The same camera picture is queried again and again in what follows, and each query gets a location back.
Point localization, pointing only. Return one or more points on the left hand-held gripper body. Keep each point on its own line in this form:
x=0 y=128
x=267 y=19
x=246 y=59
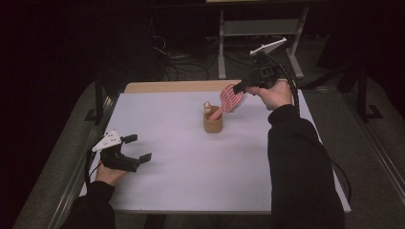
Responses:
x=117 y=160

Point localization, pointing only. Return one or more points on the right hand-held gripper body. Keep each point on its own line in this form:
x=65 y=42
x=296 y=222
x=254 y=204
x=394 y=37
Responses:
x=264 y=74

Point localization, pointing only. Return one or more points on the pink hairbrush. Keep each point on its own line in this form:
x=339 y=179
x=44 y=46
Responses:
x=230 y=100

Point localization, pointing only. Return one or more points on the brown cup with figurine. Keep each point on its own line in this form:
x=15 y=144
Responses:
x=212 y=125

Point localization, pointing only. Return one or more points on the person's left hand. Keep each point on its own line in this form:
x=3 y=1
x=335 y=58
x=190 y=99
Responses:
x=110 y=175

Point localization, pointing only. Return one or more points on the person's right hand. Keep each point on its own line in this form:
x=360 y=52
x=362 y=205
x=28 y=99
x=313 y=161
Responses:
x=275 y=97

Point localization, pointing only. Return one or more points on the black metal stand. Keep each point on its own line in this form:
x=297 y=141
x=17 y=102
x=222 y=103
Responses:
x=99 y=95
x=362 y=95

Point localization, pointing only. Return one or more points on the white metal desk frame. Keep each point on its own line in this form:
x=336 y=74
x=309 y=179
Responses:
x=261 y=28

